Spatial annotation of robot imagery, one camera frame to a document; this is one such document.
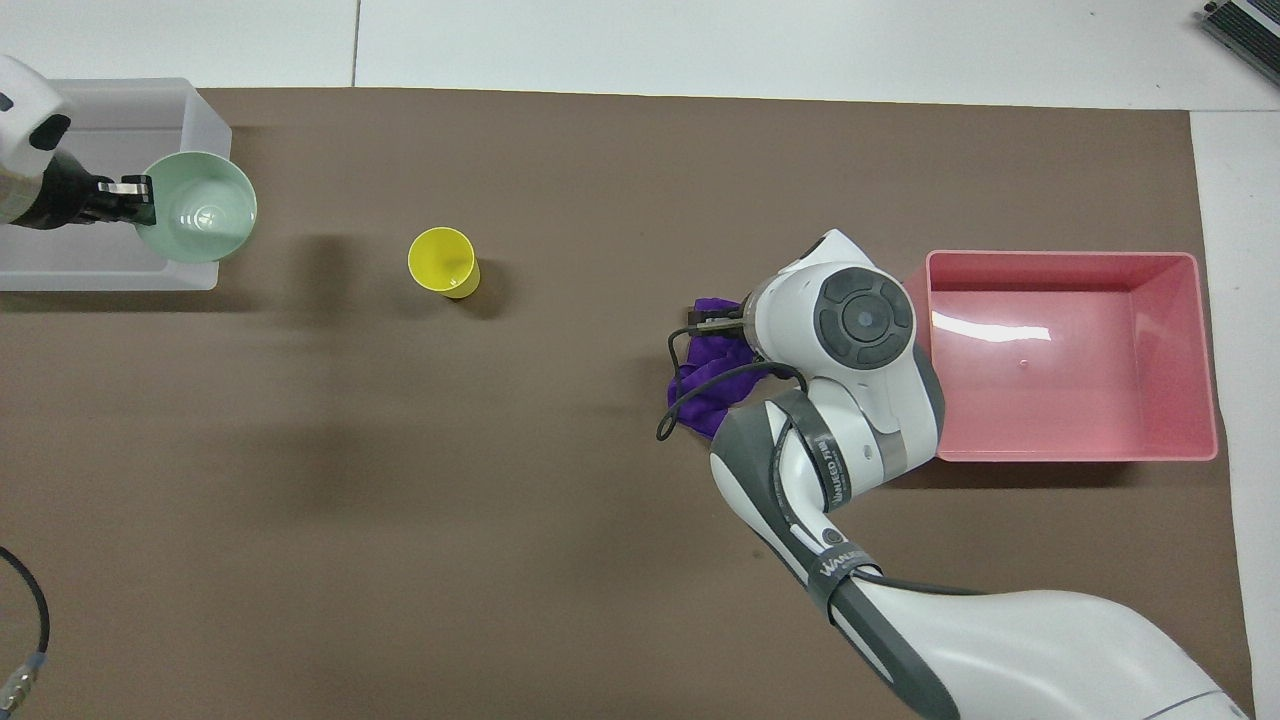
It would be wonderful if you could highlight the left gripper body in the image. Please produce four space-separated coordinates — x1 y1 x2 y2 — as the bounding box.
34 150 119 231

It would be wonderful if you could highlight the light green bowl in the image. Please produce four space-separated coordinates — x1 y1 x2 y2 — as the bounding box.
134 150 259 265

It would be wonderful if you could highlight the clear plastic box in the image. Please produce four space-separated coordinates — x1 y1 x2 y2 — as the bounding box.
0 78 234 293

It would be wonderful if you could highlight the pink plastic box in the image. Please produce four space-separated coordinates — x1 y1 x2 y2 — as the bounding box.
903 250 1220 464

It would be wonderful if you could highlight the yellow cup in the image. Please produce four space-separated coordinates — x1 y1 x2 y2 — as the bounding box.
407 227 482 300

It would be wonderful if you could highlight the purple cloth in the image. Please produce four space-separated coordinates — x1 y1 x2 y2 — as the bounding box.
667 296 793 442

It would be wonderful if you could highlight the grey metal device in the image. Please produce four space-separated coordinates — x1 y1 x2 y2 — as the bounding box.
1199 0 1280 62

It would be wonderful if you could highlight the black cable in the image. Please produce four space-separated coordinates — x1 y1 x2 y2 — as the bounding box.
655 309 810 442
0 545 52 712

